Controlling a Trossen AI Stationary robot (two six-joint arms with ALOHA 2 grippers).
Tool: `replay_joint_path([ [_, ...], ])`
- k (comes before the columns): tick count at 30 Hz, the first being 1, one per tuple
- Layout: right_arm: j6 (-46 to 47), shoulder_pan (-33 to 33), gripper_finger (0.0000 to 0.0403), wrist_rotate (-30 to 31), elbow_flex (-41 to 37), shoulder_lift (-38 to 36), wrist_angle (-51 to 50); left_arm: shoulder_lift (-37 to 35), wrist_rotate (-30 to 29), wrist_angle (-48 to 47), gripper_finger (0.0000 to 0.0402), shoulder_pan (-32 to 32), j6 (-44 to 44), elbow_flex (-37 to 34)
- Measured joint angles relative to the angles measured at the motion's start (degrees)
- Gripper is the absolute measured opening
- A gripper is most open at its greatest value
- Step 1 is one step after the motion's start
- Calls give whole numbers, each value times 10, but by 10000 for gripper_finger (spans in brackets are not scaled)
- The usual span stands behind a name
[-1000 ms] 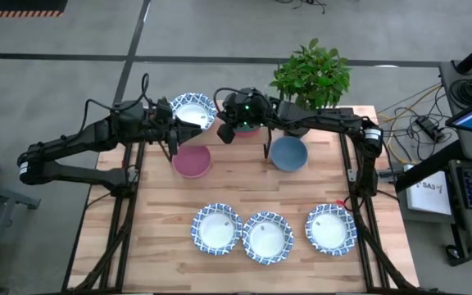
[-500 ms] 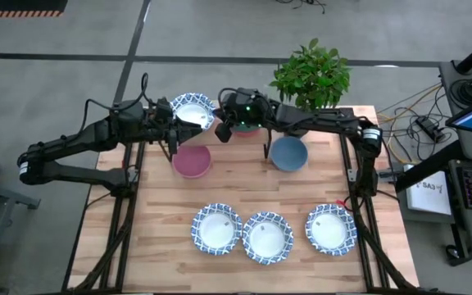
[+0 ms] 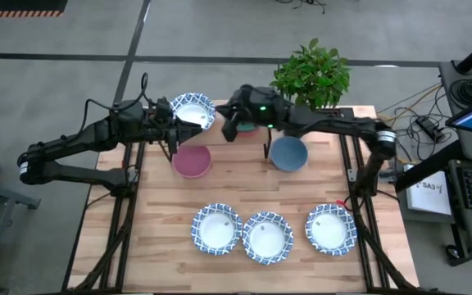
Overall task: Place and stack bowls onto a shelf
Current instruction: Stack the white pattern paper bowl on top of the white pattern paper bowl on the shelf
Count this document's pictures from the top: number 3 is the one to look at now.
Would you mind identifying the green plastic bowl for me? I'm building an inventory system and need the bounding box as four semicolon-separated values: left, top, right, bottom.
235;121;258;134

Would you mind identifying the black power adapter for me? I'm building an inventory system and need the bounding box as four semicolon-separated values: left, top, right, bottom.
415;116;446;141

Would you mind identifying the blue plastic bowl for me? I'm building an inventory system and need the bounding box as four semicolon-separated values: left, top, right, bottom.
269;136;309;172

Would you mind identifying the potted green plant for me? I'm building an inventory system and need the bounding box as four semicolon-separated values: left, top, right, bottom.
269;37;352;111

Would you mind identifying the white printed paper sheet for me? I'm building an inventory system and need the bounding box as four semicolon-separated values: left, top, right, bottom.
406;170;452;216

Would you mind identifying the blue patterned paper bowl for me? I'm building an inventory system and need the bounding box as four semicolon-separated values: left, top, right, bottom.
304;203;358;257
190;202;244;256
170;92;217;131
242;211;295;266

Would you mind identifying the pink plastic bowl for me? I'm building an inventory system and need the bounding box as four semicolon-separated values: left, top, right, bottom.
171;144;213;179

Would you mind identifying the coiled black cable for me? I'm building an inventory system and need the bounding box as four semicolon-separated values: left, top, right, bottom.
448;77;472;110

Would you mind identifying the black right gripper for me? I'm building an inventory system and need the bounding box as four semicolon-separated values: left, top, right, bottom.
216;84;290;129

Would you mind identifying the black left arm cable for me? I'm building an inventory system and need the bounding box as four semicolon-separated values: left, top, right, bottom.
80;72;157;136

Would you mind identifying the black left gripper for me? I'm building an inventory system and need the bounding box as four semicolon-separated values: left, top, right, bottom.
145;97;205;145

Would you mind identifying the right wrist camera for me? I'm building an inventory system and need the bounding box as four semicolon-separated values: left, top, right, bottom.
221;117;239;143

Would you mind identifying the black mat with hazard stripes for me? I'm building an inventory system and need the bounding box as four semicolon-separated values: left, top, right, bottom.
0;0;69;19

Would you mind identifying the black diagonal support bar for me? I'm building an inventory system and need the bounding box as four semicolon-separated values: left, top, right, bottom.
394;138;465;193

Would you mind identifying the grey workstation desk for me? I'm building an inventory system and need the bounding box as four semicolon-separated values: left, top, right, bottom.
395;59;472;267

